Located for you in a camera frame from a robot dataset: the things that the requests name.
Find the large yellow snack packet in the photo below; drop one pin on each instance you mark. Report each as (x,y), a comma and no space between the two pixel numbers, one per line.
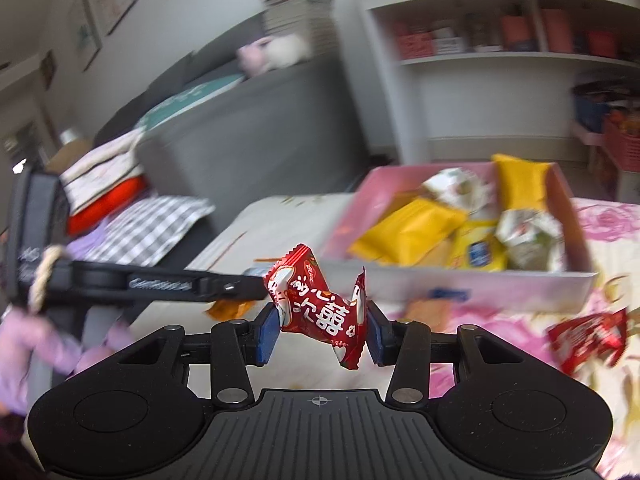
(410,230)

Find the orange box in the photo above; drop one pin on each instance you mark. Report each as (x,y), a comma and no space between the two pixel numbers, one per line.
(517,32)
(558,31)

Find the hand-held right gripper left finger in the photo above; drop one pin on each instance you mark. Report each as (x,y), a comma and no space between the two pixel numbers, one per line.
(266,335)

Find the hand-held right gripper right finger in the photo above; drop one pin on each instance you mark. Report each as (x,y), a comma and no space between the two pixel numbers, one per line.
(377,335)

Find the large pink basket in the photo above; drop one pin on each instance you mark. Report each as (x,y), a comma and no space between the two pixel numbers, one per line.
(624,145)

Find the white shelf unit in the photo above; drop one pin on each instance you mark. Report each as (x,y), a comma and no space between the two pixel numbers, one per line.
(475,100)

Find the red cloth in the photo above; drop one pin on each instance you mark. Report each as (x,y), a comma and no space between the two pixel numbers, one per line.
(110,205)

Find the brown wafer packet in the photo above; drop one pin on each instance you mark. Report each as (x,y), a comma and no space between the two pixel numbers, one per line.
(427,314)

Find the dark blue basket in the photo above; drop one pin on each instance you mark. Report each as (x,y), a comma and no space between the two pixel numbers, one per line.
(592,110)

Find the red snack packet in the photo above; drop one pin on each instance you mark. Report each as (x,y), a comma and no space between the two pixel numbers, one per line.
(315,310)
(587,340)

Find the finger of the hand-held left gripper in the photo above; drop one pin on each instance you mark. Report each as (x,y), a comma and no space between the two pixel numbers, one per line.
(230,287)

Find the pink lattice basket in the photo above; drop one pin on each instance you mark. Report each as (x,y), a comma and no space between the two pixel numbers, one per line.
(415,44)

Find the person's left forearm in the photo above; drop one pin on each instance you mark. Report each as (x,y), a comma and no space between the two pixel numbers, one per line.
(25,355)

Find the white floral folded cloth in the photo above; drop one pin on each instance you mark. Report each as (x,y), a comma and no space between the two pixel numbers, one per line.
(105,160)

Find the pink cardboard box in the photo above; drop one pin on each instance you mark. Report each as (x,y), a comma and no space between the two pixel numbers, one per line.
(525,287)

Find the white nut-print snack packet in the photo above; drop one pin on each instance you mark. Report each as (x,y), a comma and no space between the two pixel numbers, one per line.
(530,237)

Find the red basket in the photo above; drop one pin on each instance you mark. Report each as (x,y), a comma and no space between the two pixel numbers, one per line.
(602,42)

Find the pink white plush toy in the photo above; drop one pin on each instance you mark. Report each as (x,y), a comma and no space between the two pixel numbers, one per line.
(272,52)

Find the grey checked pillow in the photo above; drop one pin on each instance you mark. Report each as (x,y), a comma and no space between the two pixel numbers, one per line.
(150,225)

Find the brown cardboard box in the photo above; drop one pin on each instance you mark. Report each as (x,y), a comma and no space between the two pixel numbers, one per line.
(70,157)

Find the teal cushion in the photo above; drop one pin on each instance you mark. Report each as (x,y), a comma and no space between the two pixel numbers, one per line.
(190,100)

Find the small yellow snack packet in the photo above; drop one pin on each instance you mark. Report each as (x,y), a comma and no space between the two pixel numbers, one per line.
(520,182)

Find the orange white snack packet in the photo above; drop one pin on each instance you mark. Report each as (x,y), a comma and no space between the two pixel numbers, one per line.
(232,310)

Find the floral bed sheet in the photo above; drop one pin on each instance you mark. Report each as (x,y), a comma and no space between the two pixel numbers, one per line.
(285,220)

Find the grey sofa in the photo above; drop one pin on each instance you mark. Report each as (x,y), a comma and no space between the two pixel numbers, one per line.
(250,130)

